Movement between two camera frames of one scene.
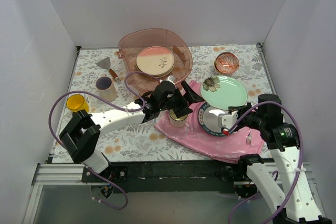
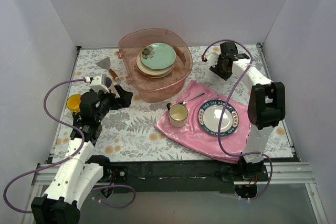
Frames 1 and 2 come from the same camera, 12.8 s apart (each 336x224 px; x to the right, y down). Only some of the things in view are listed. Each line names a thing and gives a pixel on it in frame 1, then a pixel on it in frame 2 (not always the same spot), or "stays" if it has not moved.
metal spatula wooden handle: x=105 y=63 stays
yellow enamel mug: x=77 y=102 stays
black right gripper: x=240 y=112 to x=220 y=67
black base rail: x=171 y=176 stays
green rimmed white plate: x=208 y=119 stays
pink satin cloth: x=229 y=147 stays
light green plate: x=222 y=92 to x=158 y=55
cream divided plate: x=156 y=66 stays
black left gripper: x=179 y=100 to x=115 y=99
